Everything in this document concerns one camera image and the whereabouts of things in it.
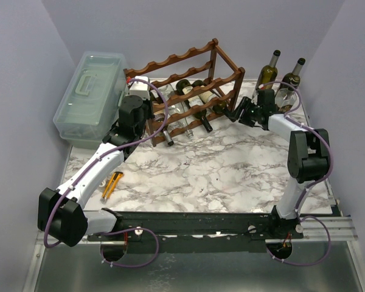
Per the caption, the green bottle brown label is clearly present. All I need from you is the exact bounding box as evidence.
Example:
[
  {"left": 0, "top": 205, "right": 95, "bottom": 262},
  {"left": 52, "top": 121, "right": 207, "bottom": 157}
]
[{"left": 150, "top": 100, "right": 174, "bottom": 146}]

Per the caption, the dark green wine bottle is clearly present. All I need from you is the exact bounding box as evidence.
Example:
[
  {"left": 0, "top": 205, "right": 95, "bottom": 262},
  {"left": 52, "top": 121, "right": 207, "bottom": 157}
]
[
  {"left": 192, "top": 80, "right": 232, "bottom": 119},
  {"left": 176, "top": 79, "right": 213, "bottom": 133}
]

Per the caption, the green bottle silver foil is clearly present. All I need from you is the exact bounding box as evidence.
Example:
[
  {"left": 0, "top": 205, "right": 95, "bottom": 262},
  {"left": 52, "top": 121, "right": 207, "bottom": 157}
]
[
  {"left": 252, "top": 50, "right": 281, "bottom": 98},
  {"left": 277, "top": 58, "right": 305, "bottom": 93}
]

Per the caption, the clear bottle black cap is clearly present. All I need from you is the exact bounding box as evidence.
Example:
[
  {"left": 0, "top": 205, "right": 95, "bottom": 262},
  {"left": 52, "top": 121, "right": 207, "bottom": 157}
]
[{"left": 275, "top": 88, "right": 297, "bottom": 113}]

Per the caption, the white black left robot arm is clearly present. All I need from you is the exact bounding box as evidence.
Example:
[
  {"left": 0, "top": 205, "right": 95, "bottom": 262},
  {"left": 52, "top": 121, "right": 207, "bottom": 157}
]
[{"left": 38, "top": 95, "right": 153, "bottom": 248}]

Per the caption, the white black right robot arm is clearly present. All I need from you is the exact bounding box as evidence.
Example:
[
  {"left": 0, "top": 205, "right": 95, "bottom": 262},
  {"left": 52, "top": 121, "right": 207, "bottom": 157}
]
[{"left": 228, "top": 89, "right": 333, "bottom": 238}]

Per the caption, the clear glass wine bottle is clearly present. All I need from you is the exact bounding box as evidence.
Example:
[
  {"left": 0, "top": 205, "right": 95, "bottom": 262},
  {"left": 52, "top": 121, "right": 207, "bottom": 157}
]
[{"left": 159, "top": 85, "right": 193, "bottom": 138}]

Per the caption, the brown wooden wine rack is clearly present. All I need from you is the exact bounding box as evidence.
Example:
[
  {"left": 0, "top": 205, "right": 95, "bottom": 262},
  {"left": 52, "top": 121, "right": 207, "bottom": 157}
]
[{"left": 124, "top": 38, "right": 245, "bottom": 147}]

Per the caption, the translucent green plastic toolbox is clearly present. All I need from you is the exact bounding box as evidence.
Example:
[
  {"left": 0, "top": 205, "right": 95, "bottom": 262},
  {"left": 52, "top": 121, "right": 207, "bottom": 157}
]
[{"left": 53, "top": 52, "right": 127, "bottom": 150}]

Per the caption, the yellow utility knife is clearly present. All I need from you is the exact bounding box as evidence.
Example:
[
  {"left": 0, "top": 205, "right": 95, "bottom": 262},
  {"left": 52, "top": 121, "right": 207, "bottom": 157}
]
[{"left": 100, "top": 172, "right": 124, "bottom": 203}]

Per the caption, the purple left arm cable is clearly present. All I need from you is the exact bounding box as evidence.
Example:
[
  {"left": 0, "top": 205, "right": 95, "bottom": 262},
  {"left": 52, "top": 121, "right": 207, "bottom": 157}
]
[{"left": 43, "top": 78, "right": 169, "bottom": 268}]

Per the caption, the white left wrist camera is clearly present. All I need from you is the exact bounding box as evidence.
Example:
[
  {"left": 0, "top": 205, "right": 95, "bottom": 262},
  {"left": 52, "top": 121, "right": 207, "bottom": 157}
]
[{"left": 126, "top": 75, "right": 150, "bottom": 100}]

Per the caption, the black metal base rail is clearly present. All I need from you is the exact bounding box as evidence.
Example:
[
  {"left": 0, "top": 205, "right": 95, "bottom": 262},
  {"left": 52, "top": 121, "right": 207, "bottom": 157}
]
[{"left": 86, "top": 209, "right": 305, "bottom": 255}]

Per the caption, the aluminium extrusion rail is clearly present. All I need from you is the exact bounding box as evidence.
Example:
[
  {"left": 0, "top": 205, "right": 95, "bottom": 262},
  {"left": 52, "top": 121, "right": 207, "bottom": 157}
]
[{"left": 35, "top": 217, "right": 358, "bottom": 244}]

